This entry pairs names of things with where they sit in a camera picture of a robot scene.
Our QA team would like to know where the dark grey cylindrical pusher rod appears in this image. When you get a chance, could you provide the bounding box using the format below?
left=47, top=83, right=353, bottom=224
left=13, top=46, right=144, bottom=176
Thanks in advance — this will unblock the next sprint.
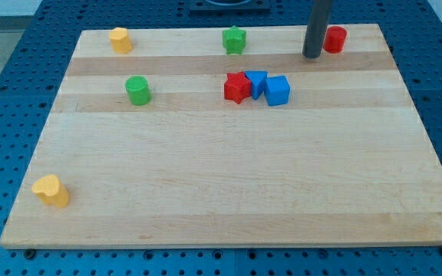
left=302, top=0, right=334, bottom=59

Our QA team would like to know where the yellow heart block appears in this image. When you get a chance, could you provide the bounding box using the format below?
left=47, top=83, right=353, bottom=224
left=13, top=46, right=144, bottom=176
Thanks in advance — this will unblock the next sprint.
left=31, top=174, right=70, bottom=208

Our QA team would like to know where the wooden board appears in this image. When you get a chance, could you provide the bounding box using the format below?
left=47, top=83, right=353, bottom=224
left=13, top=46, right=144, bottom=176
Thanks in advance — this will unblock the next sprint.
left=0, top=24, right=442, bottom=249

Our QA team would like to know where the red cylinder block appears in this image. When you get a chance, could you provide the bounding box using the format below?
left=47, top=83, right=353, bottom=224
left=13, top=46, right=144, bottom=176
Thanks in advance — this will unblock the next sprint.
left=323, top=26, right=348, bottom=54

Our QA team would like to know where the blue cube block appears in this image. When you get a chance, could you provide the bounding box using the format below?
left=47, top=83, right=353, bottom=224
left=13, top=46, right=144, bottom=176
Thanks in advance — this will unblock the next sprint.
left=265, top=75, right=291, bottom=107

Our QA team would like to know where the green star block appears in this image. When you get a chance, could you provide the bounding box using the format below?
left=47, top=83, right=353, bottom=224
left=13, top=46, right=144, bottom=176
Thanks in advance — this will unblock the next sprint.
left=222, top=25, right=246, bottom=54

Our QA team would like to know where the blue triangle block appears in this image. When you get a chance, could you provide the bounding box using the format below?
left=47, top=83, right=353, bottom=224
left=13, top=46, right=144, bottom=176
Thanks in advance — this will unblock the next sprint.
left=245, top=71, right=268, bottom=100

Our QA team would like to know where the red star block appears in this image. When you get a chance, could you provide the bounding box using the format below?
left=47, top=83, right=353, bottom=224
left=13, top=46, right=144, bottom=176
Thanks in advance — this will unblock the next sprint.
left=224, top=71, right=252, bottom=104

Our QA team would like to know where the green cylinder block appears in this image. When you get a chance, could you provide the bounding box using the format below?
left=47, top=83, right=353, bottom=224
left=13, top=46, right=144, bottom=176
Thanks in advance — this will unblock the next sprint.
left=125, top=76, right=151, bottom=106

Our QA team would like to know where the yellow pentagon block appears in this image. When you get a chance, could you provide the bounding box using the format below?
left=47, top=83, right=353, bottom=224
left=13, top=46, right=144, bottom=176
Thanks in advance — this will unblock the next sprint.
left=109, top=27, right=133, bottom=54

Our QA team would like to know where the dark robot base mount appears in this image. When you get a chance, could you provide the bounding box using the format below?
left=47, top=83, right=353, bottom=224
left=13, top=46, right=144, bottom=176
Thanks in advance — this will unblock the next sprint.
left=186, top=0, right=271, bottom=12

